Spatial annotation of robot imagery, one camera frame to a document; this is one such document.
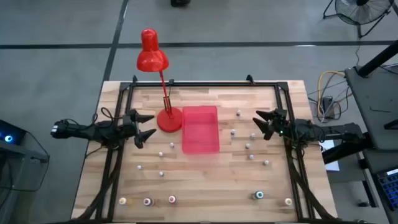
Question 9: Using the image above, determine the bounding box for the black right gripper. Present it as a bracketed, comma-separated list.
[252, 108, 294, 141]

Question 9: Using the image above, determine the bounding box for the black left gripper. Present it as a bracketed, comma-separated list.
[122, 108, 157, 150]

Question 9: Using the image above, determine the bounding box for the pink translucent plastic bin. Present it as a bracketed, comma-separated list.
[181, 105, 221, 156]

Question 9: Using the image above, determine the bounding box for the black power adapter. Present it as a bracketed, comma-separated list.
[322, 96, 335, 119]

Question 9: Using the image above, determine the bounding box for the red desk lamp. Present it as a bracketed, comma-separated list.
[136, 27, 183, 134]

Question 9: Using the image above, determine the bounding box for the white paper sheet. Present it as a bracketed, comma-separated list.
[318, 139, 340, 172]

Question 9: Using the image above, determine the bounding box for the black stand base bar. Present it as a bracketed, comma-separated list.
[322, 139, 374, 165]

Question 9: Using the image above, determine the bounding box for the grey cart top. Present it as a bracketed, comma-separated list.
[344, 63, 398, 152]

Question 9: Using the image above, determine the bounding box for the black stand pole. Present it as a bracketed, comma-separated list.
[356, 39, 398, 78]

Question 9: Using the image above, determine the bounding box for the computer tower with blue light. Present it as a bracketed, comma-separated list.
[0, 119, 27, 146]

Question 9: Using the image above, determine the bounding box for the backlit keyboard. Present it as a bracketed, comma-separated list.
[376, 167, 398, 212]

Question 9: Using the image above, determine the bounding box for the black floor fan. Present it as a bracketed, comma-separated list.
[322, 0, 395, 39]

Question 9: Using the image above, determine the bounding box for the yellow floor cable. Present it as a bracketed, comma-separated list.
[316, 70, 346, 118]

